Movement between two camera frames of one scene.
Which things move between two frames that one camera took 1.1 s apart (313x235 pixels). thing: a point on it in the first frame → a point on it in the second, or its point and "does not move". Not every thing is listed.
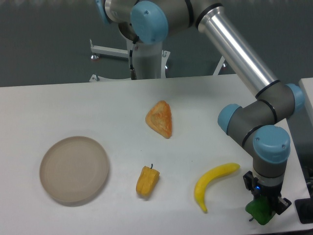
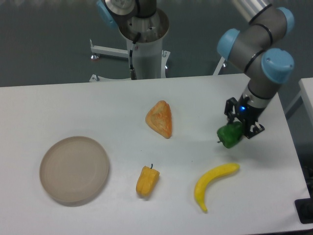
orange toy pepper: x=147 y=180 does not move
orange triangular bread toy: x=160 y=118 does not move
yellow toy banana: x=201 y=182 does not move
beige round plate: x=74 y=169 does not move
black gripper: x=273 y=192 → x=246 y=111
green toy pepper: x=261 y=209 → x=230 y=134
